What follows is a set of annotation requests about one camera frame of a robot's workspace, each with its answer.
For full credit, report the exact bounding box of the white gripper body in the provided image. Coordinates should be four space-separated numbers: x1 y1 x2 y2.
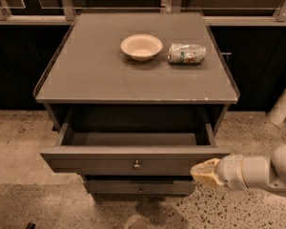
216 155 246 190

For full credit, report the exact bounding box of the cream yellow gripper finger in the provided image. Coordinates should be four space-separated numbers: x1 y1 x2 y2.
190 158 224 187

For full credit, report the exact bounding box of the grey top drawer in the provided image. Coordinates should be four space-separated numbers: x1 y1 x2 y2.
41 124 230 176

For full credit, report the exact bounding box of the grey drawer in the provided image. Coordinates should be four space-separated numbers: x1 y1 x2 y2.
82 176 197 197
41 124 230 176

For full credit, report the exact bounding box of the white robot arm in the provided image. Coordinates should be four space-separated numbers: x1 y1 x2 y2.
188 144 286 197

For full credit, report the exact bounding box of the round metal drawer knob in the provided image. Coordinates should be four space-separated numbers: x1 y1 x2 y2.
133 160 142 170

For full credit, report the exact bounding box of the grey lower drawer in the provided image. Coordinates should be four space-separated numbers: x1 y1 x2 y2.
82 176 197 197

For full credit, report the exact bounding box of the grey cabinet with flat top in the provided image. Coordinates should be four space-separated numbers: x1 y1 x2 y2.
34 12 239 128

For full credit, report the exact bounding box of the crushed green white can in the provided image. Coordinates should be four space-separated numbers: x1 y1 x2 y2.
168 44 207 64

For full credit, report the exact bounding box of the white paper bowl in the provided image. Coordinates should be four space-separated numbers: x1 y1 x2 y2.
120 34 163 62

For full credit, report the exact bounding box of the metal railing frame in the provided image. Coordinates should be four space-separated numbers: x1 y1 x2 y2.
0 0 286 27

